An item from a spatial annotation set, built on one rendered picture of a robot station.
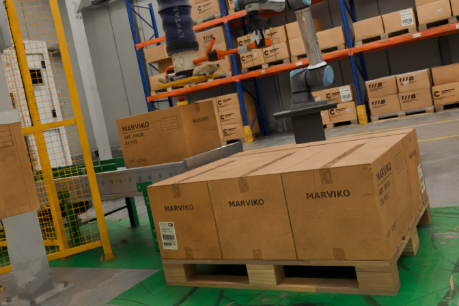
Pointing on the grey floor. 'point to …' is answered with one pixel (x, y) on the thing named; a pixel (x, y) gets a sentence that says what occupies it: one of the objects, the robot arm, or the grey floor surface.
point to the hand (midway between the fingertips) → (262, 43)
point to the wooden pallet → (250, 282)
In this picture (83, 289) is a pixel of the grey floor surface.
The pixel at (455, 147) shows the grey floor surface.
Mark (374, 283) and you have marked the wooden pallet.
